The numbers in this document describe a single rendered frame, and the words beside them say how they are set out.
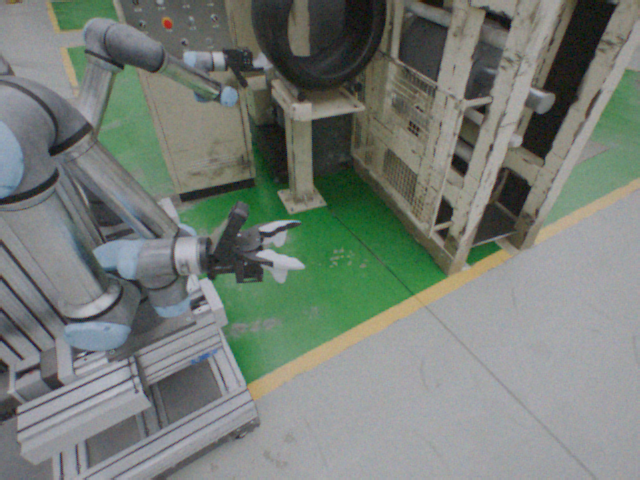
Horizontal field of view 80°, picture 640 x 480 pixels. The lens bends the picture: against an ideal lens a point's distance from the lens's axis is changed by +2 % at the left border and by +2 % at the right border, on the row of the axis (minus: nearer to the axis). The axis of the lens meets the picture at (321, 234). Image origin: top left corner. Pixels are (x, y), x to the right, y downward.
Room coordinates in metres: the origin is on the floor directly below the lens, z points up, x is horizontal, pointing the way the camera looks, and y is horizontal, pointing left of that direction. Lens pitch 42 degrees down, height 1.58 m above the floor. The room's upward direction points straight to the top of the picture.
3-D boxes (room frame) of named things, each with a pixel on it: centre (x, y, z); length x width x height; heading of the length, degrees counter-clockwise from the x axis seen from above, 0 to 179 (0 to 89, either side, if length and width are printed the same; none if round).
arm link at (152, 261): (0.52, 0.33, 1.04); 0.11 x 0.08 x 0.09; 95
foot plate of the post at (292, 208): (2.11, 0.14, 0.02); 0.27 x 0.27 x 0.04; 22
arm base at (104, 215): (1.06, 0.75, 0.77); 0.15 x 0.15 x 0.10
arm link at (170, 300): (0.54, 0.33, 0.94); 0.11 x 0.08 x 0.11; 5
